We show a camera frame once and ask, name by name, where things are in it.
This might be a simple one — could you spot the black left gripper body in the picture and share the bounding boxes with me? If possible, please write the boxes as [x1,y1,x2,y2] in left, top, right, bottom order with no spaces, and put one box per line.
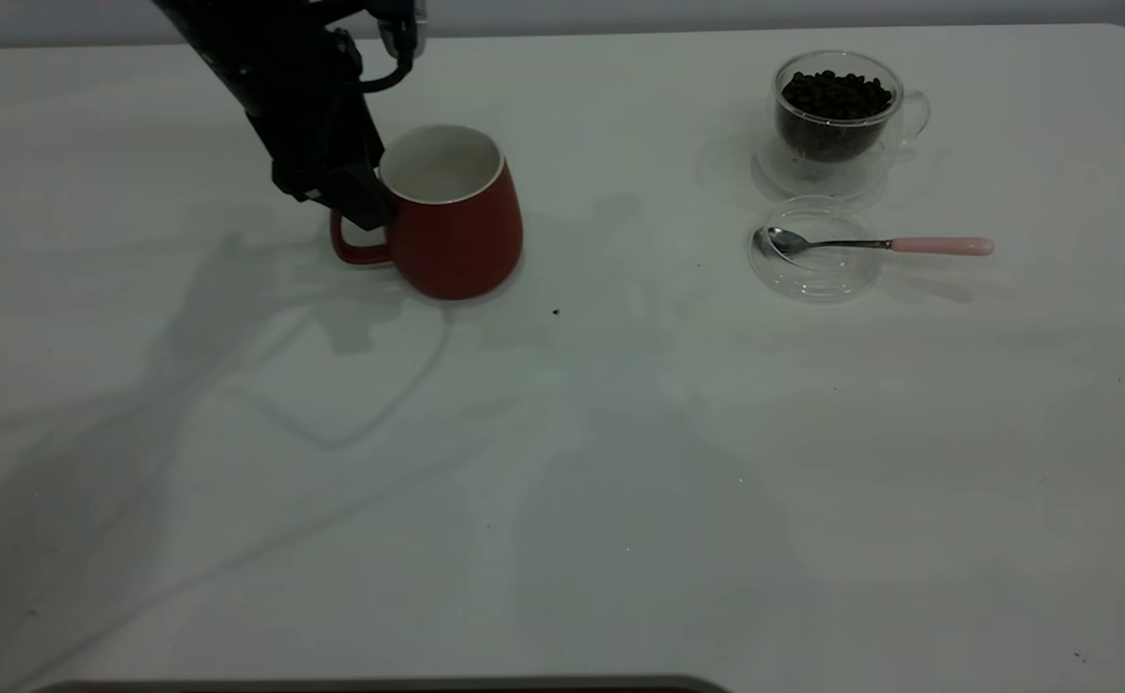
[153,0,382,190]

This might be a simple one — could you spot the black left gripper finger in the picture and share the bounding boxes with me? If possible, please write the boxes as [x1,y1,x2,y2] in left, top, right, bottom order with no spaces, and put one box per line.
[307,166,396,233]
[271,159,334,203]

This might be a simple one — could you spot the red ceramic mug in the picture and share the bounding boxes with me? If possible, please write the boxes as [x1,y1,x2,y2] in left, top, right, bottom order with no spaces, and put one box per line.
[330,123,524,301]

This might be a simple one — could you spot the metal spoon with pink handle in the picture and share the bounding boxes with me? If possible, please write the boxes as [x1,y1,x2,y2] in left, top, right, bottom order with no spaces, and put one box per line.
[762,227,994,259]

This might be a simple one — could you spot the dark coffee beans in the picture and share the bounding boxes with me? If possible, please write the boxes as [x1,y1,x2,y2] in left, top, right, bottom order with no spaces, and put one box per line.
[780,69,893,161]

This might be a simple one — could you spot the clear glass saucer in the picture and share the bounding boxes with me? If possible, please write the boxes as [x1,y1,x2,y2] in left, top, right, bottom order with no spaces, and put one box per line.
[751,130,892,205]
[748,196,883,304]

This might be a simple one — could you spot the black cable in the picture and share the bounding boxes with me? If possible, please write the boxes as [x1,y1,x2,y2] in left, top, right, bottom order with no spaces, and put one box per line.
[331,27,419,94]

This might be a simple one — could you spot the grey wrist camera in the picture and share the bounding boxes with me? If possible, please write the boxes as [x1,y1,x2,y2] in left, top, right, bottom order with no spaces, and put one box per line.
[376,0,425,59]

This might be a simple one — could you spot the clear glass cup with handle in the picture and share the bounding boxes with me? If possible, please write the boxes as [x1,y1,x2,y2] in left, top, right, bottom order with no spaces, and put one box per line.
[771,50,931,167]

